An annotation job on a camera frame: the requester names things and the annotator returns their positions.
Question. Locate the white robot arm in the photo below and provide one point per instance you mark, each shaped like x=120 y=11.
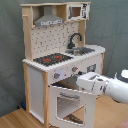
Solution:
x=116 y=89

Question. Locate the grey range hood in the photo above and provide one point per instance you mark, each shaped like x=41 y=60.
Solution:
x=48 y=18

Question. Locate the metal sink basin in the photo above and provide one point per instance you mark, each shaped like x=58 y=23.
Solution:
x=79 y=51

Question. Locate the black stovetop red burners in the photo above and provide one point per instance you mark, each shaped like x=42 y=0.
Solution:
x=52 y=59

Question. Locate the stove knob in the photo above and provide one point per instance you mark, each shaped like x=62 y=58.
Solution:
x=74 y=69
x=56 y=75

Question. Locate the white oven door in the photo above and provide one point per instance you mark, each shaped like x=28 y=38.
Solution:
x=63 y=102

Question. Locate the wooden toy kitchen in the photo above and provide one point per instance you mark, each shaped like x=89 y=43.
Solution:
x=45 y=40

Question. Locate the black faucet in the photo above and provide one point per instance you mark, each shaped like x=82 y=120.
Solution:
x=74 y=39

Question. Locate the right stove knob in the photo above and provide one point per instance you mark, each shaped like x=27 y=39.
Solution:
x=74 y=69

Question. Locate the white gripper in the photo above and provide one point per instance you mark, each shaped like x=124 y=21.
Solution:
x=93 y=82

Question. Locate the toy microwave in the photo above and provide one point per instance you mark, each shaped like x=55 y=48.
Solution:
x=77 y=11

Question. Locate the white cabinet door dispenser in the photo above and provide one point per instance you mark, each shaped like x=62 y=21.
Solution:
x=92 y=64

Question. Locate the left stove knob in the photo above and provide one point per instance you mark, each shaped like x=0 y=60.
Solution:
x=56 y=75

